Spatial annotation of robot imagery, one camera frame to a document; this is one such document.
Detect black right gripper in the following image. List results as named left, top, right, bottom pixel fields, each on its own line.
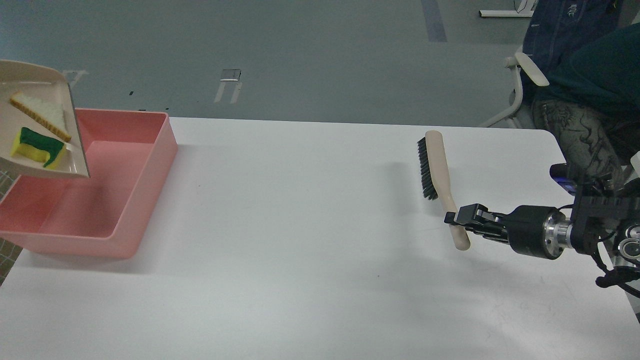
left=444, top=203, right=573, bottom=260

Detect beige hand brush black bristles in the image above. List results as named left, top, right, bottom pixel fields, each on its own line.
left=417, top=130, right=471, bottom=251

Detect beige plastic dustpan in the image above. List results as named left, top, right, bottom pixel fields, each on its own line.
left=0, top=59, right=90, bottom=178

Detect yellow green sponge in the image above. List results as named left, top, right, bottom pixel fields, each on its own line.
left=10, top=127, right=66, bottom=170

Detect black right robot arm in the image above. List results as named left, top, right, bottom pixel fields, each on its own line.
left=445, top=163, right=639, bottom=297

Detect pink plastic bin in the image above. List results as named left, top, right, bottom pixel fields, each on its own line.
left=0, top=108, right=178, bottom=259

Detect white office chair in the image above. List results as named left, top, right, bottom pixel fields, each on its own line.
left=479, top=47, right=550, bottom=129

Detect person in teal sweater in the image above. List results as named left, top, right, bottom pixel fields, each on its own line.
left=523, top=0, right=640, bottom=189

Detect beige checkered cloth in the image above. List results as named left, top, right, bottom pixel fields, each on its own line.
left=0, top=170, right=22, bottom=285

